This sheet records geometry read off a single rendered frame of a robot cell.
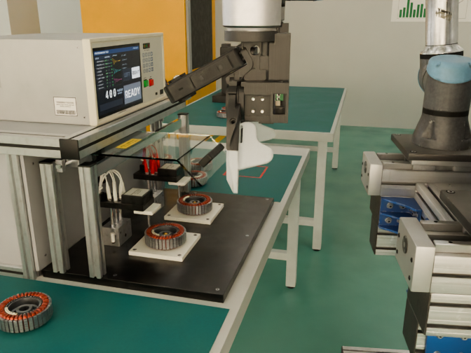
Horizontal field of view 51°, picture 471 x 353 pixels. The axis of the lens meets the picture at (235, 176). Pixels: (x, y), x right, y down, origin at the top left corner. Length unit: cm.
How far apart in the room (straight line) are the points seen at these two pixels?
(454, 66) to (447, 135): 17
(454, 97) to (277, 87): 81
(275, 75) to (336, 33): 582
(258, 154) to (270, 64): 12
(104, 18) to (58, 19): 255
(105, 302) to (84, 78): 52
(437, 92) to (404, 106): 518
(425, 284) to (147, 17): 439
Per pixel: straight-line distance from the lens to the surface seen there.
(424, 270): 93
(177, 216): 152
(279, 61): 64
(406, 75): 651
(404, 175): 139
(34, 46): 130
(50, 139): 115
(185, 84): 66
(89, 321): 113
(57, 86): 128
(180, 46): 492
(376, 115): 657
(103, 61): 126
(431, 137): 140
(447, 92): 137
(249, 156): 62
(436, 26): 151
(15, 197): 126
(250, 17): 62
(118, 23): 518
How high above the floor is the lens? 137
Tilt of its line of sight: 18 degrees down
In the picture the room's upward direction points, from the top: straight up
